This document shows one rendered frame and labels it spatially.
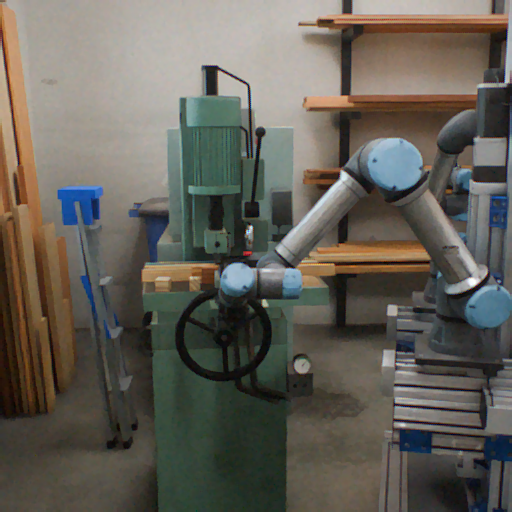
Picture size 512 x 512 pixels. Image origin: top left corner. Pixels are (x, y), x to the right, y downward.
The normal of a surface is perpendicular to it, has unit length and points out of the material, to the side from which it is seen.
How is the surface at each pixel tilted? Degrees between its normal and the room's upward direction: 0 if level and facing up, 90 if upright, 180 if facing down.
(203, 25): 90
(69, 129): 90
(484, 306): 96
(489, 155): 90
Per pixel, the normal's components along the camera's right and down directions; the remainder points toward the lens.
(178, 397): 0.12, 0.19
